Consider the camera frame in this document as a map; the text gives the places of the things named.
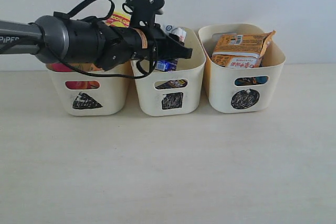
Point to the purple juice carton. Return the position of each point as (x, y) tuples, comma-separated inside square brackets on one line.
[(172, 84)]

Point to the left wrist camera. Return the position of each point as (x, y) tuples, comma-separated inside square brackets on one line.
[(143, 12)]

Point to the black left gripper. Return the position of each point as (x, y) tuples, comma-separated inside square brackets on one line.
[(153, 43)]

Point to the cream bin triangle mark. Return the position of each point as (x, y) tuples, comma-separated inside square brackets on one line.
[(108, 99)]

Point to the cream bin circle mark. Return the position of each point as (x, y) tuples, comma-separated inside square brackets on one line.
[(223, 95)]

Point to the cream bin square mark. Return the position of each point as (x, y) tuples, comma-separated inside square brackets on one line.
[(185, 100)]

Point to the orange snack bag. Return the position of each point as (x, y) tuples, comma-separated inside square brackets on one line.
[(241, 51)]

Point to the blue snack bag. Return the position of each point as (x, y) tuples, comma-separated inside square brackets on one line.
[(250, 81)]

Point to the yellow chips can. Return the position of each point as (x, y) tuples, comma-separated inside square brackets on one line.
[(118, 19)]

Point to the white blue milk carton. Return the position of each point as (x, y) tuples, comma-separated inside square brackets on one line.
[(171, 65)]

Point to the pink chips can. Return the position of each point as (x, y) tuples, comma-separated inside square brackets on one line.
[(76, 85)]

